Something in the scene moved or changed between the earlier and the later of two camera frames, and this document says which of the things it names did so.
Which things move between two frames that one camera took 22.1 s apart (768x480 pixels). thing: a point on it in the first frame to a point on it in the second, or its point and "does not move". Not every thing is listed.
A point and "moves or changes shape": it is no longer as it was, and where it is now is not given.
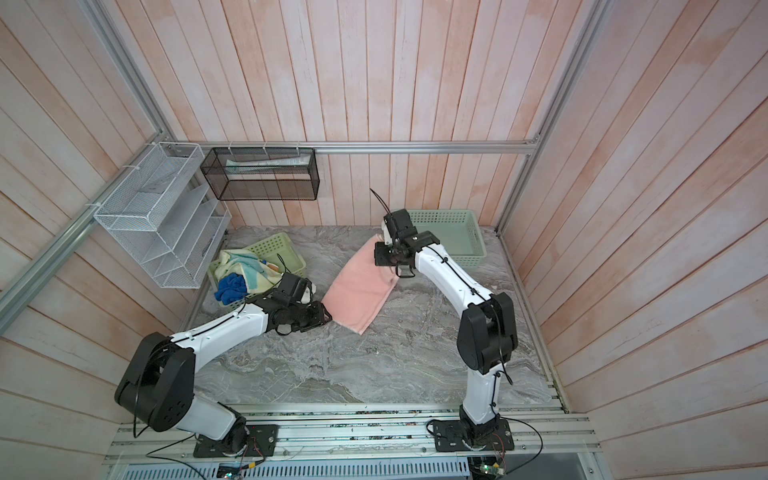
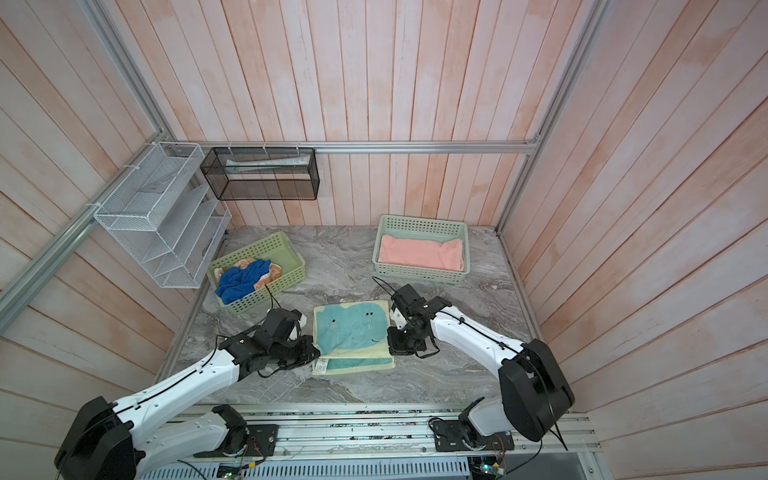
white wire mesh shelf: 167,216 does not move
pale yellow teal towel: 258,274 to 352,337
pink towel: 361,287 moves or changes shape
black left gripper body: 304,317 to 291,353
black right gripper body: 387,255 to 404,338
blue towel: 232,288 does not move
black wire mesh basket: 262,173 does not move
